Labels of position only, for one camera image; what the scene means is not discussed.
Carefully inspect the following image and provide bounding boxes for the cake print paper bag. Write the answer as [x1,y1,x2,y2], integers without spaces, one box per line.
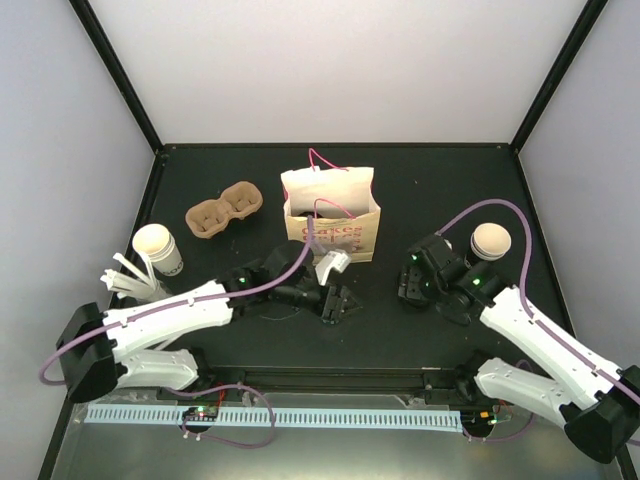
[280,148,381,263]

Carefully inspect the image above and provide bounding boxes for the black paper coffee cup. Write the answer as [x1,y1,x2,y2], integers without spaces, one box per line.
[290,209,342,219]

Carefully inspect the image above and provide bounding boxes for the brown cardboard cup carrier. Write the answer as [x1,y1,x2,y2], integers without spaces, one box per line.
[185,181,263,239]

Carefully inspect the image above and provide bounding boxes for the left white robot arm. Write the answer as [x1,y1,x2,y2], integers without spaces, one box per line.
[56,241,362,403]

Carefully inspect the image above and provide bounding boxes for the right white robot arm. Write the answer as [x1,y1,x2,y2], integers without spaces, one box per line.
[398,234,639,463]

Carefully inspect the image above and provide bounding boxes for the right black paper cup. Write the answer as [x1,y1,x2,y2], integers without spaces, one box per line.
[466,223,512,264]

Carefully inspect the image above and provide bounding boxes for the small circuit board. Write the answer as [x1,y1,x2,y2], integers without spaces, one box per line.
[182,406,219,422]

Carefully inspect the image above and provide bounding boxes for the white stacked paper cups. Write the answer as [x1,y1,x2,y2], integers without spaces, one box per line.
[132,223,184,277]

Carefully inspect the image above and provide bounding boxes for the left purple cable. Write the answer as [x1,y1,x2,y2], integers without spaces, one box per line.
[38,214,321,449]

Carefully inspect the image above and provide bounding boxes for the light blue cable duct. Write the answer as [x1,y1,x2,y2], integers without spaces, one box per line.
[84,404,463,433]

